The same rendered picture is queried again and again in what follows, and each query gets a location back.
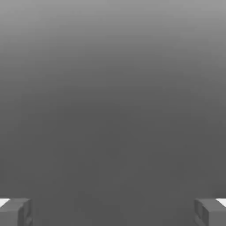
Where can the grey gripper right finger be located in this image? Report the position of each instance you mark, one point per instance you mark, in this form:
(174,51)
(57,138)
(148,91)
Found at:
(213,213)

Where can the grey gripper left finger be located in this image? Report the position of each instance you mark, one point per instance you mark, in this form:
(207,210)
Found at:
(12,213)

